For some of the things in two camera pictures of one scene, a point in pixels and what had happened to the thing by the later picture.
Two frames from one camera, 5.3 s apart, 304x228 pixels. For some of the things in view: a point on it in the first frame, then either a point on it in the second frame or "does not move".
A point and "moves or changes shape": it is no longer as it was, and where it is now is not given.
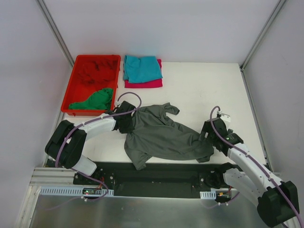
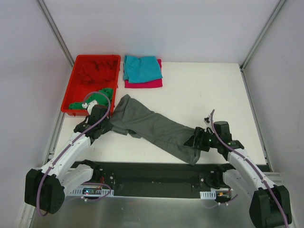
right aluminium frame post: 261,34 does not move
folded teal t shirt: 140,68 does not move
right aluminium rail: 257,121 does not move
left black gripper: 128,122 → 104,124
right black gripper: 208,132 → 196,138
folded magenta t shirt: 156,83 does not move
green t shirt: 101,99 does not move
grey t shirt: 155,132 moves or changes shape
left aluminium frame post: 46,14 does not move
